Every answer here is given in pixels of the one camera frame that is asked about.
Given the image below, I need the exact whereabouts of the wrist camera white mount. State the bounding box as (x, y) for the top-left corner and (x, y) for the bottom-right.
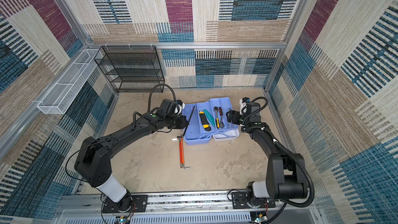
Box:
(174, 100), (185, 116)
(239, 97), (250, 115)

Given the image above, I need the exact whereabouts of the black hex key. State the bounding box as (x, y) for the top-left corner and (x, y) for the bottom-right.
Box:
(180, 106), (196, 139)

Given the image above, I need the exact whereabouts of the teal utility knife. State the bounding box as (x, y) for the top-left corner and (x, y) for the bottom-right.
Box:
(203, 109), (216, 127)

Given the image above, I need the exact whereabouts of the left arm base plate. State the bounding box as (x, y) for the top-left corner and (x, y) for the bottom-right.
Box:
(102, 195), (148, 215)

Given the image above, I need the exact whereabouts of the yellow black handle ratchet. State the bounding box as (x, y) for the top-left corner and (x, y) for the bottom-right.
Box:
(214, 106), (220, 129)

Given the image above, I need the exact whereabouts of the black yellow utility knife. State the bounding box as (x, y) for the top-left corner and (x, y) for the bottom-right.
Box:
(199, 111), (211, 132)

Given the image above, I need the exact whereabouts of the white wire mesh basket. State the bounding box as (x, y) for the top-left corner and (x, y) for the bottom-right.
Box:
(37, 49), (98, 115)

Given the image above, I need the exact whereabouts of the black wire shelf rack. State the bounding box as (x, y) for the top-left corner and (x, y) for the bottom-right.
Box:
(94, 46), (165, 93)

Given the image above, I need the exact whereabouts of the aluminium front rail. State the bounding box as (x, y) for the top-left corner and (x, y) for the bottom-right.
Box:
(55, 188), (318, 215)

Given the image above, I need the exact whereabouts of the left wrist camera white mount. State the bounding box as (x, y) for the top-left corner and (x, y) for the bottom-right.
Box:
(174, 100), (185, 116)

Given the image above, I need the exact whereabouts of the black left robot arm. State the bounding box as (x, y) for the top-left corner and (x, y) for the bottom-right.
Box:
(74, 97), (189, 212)

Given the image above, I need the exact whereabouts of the red black handle ratchet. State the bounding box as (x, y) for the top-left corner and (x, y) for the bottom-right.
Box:
(218, 107), (225, 129)

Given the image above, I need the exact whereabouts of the red hex key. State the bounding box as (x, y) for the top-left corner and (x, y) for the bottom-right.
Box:
(172, 138), (184, 169)

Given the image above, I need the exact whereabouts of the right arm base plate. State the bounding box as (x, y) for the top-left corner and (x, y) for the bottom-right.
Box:
(227, 190), (276, 209)

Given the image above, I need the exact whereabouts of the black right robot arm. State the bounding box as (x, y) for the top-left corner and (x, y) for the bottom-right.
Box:
(227, 96), (315, 208)

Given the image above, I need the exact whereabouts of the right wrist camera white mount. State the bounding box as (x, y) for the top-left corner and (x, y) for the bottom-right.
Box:
(239, 97), (250, 115)

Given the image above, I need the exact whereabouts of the white and blue toolbox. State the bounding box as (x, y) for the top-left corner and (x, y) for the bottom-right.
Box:
(182, 97), (240, 145)

